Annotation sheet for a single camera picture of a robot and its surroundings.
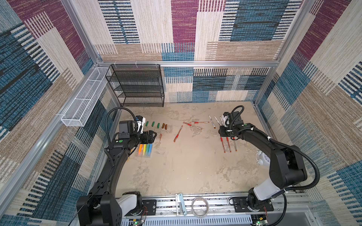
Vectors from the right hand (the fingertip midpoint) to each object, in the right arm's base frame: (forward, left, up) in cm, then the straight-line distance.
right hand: (223, 133), depth 93 cm
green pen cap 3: (+14, +45, -8) cm, 47 cm away
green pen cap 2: (+14, +49, -8) cm, 51 cm away
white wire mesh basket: (+8, +95, +10) cm, 96 cm away
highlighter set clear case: (-8, +51, -7) cm, 53 cm away
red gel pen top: (+15, +15, -8) cm, 23 cm away
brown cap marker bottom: (+16, 0, -7) cm, 17 cm away
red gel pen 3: (-8, -9, -8) cm, 15 cm away
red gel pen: (-1, -1, -9) cm, 9 cm away
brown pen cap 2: (+11, +39, -7) cm, 41 cm away
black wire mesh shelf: (+39, +61, +10) cm, 73 cm away
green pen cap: (+14, +53, -7) cm, 56 cm away
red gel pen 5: (+14, +22, -8) cm, 27 cm away
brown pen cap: (+13, +41, -8) cm, 44 cm away
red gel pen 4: (+4, +30, -8) cm, 31 cm away
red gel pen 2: (0, -5, -8) cm, 9 cm away
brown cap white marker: (+15, +4, -7) cm, 17 cm away
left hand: (-6, +45, +10) cm, 46 cm away
